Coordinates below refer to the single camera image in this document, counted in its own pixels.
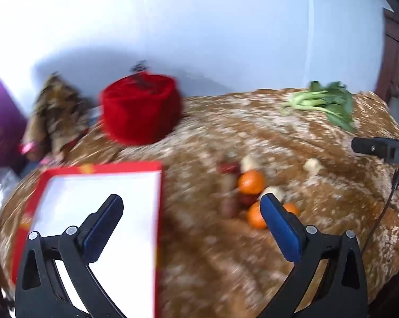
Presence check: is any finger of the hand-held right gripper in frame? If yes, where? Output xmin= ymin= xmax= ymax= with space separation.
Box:
xmin=351 ymin=137 xmax=399 ymax=165

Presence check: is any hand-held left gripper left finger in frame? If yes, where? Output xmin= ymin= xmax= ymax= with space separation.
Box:
xmin=15 ymin=194 xmax=127 ymax=318

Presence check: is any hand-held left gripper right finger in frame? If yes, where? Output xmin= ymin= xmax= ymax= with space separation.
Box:
xmin=259 ymin=193 xmax=369 ymax=318

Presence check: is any orange mandarin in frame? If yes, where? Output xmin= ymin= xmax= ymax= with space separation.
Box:
xmin=237 ymin=170 xmax=265 ymax=195
xmin=246 ymin=201 xmax=301 ymax=230

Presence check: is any pale yellow food chunk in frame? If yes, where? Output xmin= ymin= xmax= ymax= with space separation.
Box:
xmin=303 ymin=158 xmax=322 ymax=174
xmin=241 ymin=154 xmax=260 ymax=173
xmin=259 ymin=186 xmax=286 ymax=206

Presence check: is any red gift box tray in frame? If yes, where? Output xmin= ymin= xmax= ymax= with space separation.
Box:
xmin=11 ymin=161 xmax=163 ymax=318

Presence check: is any brown longan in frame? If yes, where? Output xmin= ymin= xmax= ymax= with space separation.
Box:
xmin=218 ymin=196 xmax=240 ymax=220
xmin=219 ymin=173 xmax=239 ymax=197

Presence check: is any green bok choy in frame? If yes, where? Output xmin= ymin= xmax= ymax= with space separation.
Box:
xmin=280 ymin=80 xmax=356 ymax=134

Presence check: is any dark carved wooden furniture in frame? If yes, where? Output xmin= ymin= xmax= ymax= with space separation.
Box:
xmin=375 ymin=7 xmax=399 ymax=107

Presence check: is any clear plastic bag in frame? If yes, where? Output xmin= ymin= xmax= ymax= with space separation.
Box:
xmin=0 ymin=167 xmax=21 ymax=247

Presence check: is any brown floral patterned cloth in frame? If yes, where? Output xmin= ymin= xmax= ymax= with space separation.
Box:
xmin=21 ymin=73 xmax=96 ymax=166

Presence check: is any purple quilted bag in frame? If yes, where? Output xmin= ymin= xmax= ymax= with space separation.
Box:
xmin=0 ymin=69 xmax=29 ymax=174

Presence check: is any thin black cable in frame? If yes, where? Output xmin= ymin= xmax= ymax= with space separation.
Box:
xmin=361 ymin=164 xmax=399 ymax=253

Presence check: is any red velvet drawstring pouch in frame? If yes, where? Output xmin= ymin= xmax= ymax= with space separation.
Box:
xmin=99 ymin=61 xmax=183 ymax=145

